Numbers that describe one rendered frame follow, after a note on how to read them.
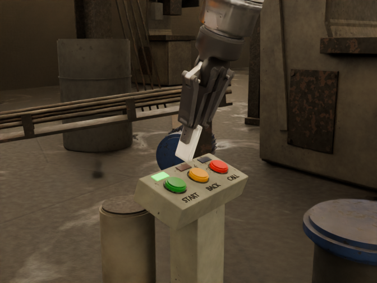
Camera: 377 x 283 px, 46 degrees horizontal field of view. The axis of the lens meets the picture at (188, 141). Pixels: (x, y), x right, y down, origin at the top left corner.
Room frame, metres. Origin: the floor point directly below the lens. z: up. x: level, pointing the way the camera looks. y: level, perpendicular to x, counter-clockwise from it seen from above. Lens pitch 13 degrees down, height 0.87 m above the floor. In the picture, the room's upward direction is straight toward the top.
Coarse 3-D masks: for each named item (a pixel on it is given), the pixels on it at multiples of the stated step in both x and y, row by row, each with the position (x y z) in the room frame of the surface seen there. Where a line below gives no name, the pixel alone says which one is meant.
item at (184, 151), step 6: (198, 132) 0.75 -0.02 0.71; (192, 138) 0.75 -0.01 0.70; (180, 144) 0.77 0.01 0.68; (186, 144) 0.76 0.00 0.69; (192, 144) 0.75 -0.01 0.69; (180, 150) 0.77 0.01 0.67; (186, 150) 0.76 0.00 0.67; (192, 150) 0.76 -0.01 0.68; (180, 156) 0.77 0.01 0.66; (186, 156) 0.76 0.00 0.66
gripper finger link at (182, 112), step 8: (184, 72) 0.69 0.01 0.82; (184, 80) 0.70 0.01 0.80; (192, 80) 0.68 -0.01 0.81; (184, 88) 0.70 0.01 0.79; (192, 88) 0.69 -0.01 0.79; (184, 96) 0.71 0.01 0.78; (192, 96) 0.70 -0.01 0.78; (184, 104) 0.71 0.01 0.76; (192, 104) 0.70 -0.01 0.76; (184, 112) 0.72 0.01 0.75; (192, 112) 0.71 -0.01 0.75; (192, 120) 0.72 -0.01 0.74
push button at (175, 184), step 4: (168, 180) 0.78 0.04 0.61; (172, 180) 0.78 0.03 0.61; (176, 180) 0.78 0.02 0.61; (180, 180) 0.79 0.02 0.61; (168, 184) 0.77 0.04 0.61; (172, 184) 0.77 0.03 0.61; (176, 184) 0.77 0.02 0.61; (180, 184) 0.77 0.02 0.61; (184, 184) 0.78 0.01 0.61; (168, 188) 0.76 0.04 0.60; (172, 188) 0.76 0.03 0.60; (176, 188) 0.76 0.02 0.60; (180, 188) 0.76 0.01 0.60; (184, 188) 0.77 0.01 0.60
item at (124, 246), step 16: (112, 208) 0.87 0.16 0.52; (128, 208) 0.87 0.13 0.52; (112, 224) 0.85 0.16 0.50; (128, 224) 0.84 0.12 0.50; (144, 224) 0.86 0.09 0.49; (112, 240) 0.85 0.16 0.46; (128, 240) 0.84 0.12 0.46; (144, 240) 0.86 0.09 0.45; (112, 256) 0.85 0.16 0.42; (128, 256) 0.84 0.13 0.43; (144, 256) 0.86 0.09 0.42; (112, 272) 0.85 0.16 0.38; (128, 272) 0.84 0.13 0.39; (144, 272) 0.86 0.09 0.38
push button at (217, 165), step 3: (210, 162) 0.90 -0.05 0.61; (213, 162) 0.90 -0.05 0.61; (216, 162) 0.90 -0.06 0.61; (219, 162) 0.91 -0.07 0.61; (222, 162) 0.91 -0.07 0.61; (210, 165) 0.89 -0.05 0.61; (213, 165) 0.89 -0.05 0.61; (216, 165) 0.89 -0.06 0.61; (219, 165) 0.89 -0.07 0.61; (222, 165) 0.90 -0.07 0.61; (225, 165) 0.90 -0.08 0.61; (213, 168) 0.88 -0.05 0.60; (216, 168) 0.88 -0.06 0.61; (219, 168) 0.88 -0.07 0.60; (222, 168) 0.88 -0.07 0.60; (225, 168) 0.89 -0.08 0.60; (219, 171) 0.88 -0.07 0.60; (222, 171) 0.88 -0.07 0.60; (225, 171) 0.89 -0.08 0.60
